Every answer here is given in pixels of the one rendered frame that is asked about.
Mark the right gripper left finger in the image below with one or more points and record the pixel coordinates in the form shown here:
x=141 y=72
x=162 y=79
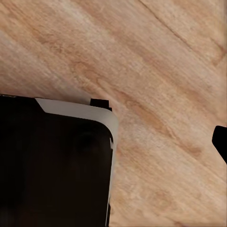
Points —
x=11 y=142

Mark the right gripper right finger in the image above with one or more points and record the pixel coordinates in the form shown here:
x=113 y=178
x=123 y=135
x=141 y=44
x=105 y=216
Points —
x=219 y=140

